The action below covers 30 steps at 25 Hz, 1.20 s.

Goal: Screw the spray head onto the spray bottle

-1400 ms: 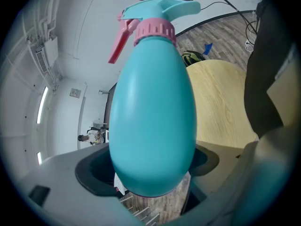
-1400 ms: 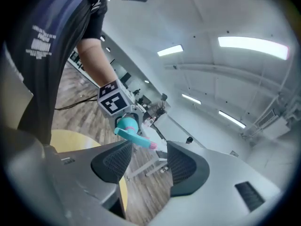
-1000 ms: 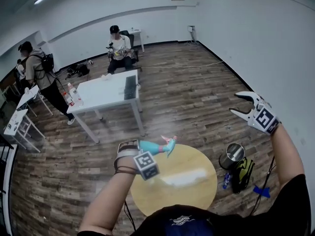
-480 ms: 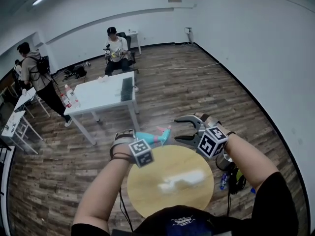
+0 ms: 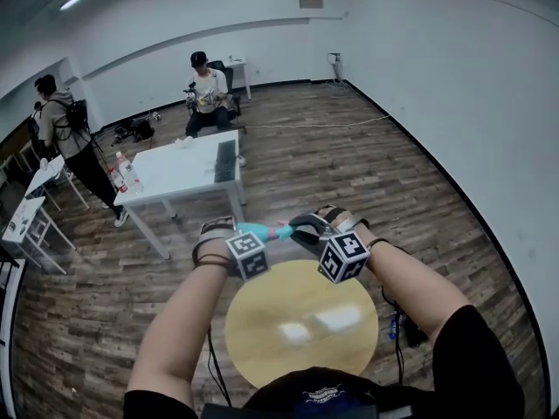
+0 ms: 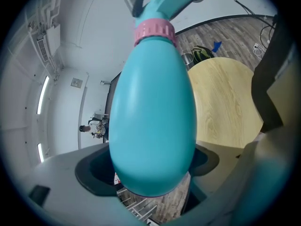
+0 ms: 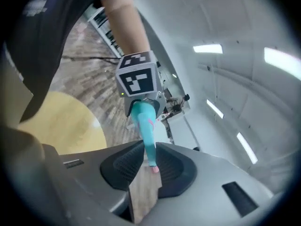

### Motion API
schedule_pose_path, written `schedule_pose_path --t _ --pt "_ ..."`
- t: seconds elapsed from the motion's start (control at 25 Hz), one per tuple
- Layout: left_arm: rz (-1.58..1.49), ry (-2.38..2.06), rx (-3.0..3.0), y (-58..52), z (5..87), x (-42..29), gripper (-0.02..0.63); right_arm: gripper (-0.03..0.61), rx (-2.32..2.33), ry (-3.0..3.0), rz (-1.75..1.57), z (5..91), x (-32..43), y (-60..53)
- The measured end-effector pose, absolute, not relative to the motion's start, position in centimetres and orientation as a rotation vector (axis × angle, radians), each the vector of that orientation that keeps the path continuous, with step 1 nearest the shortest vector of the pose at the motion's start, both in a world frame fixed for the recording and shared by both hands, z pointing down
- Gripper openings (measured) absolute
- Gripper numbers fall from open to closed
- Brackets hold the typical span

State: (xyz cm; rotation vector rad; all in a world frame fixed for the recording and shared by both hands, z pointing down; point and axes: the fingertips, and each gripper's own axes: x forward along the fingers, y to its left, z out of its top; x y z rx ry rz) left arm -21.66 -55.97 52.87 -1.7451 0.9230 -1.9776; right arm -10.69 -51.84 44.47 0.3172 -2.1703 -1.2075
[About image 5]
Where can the small white desk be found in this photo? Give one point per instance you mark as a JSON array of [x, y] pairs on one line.
[[48, 177], [26, 221]]

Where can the narrow white desk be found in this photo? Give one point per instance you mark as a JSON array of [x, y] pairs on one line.
[[240, 63]]

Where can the black bags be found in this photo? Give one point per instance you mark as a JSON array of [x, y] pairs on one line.
[[137, 129]]

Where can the blue packet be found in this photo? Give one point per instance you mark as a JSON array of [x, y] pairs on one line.
[[395, 325]]

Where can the round yellow wooden table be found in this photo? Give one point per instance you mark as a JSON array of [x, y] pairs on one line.
[[301, 321]]

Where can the black office chair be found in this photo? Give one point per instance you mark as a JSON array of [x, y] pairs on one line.
[[227, 72]]

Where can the black keyboard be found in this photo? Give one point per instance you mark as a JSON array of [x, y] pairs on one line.
[[226, 162]]

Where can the person's black shirt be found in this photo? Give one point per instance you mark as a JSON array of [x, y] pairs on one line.
[[332, 395]]

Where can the wall socket fixture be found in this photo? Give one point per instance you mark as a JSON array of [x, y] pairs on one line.
[[335, 66]]

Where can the small white round fan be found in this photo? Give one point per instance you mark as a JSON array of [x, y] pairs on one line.
[[44, 164]]

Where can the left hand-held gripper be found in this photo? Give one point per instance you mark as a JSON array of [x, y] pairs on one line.
[[249, 256]]

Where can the white rectangular table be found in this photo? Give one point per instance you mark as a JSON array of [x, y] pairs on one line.
[[183, 168]]

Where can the teal spray bottle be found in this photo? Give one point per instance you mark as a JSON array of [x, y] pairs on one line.
[[255, 231]]

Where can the light blue spray bottle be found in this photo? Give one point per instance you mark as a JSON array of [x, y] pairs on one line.
[[284, 232]]

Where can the person's left forearm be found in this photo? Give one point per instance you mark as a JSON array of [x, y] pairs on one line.
[[183, 321]]

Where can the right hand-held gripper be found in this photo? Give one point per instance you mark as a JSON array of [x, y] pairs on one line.
[[345, 256]]

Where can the clear plastic water bottle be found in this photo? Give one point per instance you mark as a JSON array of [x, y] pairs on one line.
[[129, 175]]

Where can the red label water bottle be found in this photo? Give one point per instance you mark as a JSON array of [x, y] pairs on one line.
[[118, 181]]

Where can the person's right forearm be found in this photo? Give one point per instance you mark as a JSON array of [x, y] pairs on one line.
[[419, 286]]

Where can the white tissue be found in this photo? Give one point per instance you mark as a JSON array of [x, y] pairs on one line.
[[184, 143]]

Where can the black metal railing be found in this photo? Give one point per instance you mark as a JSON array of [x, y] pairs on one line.
[[6, 277]]

